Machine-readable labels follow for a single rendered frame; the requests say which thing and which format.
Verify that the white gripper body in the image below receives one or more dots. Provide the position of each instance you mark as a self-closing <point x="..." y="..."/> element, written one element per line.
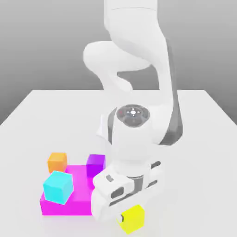
<point x="103" y="209"/>

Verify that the small yellow cube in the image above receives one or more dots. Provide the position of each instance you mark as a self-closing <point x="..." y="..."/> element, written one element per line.
<point x="134" y="220"/>

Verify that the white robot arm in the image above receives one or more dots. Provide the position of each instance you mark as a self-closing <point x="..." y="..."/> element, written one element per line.
<point x="140" y="55"/>

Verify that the small purple cube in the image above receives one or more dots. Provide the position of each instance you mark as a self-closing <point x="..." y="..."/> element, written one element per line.
<point x="95" y="164"/>

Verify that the small cyan cube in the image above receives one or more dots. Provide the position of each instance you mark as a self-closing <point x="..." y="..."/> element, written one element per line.
<point x="57" y="188"/>

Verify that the small orange cube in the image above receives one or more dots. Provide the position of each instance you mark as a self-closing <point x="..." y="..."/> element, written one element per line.
<point x="57" y="162"/>

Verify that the large magenta box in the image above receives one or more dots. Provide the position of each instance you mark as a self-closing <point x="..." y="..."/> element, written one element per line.
<point x="79" y="201"/>

